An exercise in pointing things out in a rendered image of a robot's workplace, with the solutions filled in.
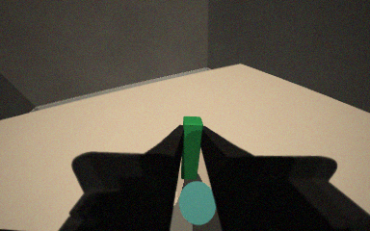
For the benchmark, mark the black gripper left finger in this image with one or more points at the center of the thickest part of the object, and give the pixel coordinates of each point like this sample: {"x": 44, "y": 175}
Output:
{"x": 156, "y": 170}

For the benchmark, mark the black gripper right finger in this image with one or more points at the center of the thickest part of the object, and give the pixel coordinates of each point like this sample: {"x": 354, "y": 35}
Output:
{"x": 236, "y": 180}

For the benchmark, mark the teal circle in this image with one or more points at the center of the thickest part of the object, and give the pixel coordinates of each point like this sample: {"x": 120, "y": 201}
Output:
{"x": 196, "y": 203}

